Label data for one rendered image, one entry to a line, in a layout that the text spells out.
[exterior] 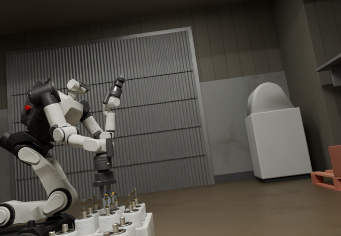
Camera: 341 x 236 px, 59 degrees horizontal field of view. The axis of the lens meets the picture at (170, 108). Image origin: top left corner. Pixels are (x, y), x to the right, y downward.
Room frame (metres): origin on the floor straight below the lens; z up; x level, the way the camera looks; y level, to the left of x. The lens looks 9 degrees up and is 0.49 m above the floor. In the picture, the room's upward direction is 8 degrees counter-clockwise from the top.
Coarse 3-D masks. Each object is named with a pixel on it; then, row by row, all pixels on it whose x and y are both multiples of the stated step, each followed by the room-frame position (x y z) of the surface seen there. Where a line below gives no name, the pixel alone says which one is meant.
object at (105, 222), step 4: (100, 216) 1.53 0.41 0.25; (104, 216) 1.52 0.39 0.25; (108, 216) 1.51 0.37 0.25; (112, 216) 1.52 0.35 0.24; (116, 216) 1.54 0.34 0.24; (100, 220) 1.52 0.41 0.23; (104, 220) 1.51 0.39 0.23; (108, 220) 1.51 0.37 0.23; (112, 220) 1.52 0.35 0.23; (116, 220) 1.54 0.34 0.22; (100, 224) 1.52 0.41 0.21; (104, 224) 1.51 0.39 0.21; (108, 224) 1.51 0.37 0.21; (100, 228) 1.52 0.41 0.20; (104, 228) 1.51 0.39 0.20; (108, 228) 1.51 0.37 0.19; (100, 232) 1.52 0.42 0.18
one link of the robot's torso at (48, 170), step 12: (24, 156) 1.81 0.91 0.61; (36, 156) 1.81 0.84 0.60; (48, 156) 1.96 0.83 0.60; (36, 168) 1.82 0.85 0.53; (48, 168) 1.83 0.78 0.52; (60, 168) 1.94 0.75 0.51; (48, 180) 1.84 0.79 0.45; (60, 180) 1.84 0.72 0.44; (48, 192) 1.84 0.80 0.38; (72, 192) 1.87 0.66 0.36; (72, 204) 1.87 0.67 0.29
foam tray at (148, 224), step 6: (150, 216) 1.75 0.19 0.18; (144, 222) 1.60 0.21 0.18; (150, 222) 1.68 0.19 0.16; (96, 228) 1.61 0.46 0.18; (138, 228) 1.48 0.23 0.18; (144, 228) 1.48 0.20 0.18; (150, 228) 1.64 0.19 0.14; (90, 234) 1.49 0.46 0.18; (96, 234) 1.48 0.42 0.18; (102, 234) 1.48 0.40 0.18; (138, 234) 1.48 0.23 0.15; (144, 234) 1.48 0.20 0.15; (150, 234) 1.60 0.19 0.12
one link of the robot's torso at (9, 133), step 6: (6, 132) 1.86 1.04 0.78; (12, 132) 1.88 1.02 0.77; (18, 132) 1.83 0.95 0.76; (24, 132) 1.83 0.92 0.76; (30, 132) 1.90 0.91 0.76; (0, 138) 1.84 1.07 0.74; (6, 138) 1.84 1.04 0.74; (12, 138) 1.83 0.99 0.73; (18, 138) 1.83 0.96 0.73; (24, 138) 1.83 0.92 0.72; (30, 138) 1.83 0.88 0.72; (36, 138) 1.84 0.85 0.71; (0, 144) 1.86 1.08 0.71; (6, 144) 1.84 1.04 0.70; (12, 144) 1.83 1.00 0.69; (18, 144) 1.84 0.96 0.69; (36, 144) 1.83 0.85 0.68; (42, 144) 1.83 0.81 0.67; (48, 144) 1.88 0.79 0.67; (12, 150) 1.85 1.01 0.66; (42, 150) 1.87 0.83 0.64; (48, 150) 1.92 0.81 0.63
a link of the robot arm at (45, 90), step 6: (48, 84) 1.65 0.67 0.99; (30, 90) 1.63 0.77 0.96; (36, 90) 1.63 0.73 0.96; (42, 90) 1.63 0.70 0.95; (48, 90) 1.64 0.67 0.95; (36, 96) 1.63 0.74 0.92; (42, 96) 1.63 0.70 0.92; (48, 96) 1.63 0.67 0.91; (54, 96) 1.66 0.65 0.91; (36, 102) 1.64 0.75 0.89; (42, 102) 1.64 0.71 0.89; (48, 102) 1.63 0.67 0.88; (54, 102) 1.65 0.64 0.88
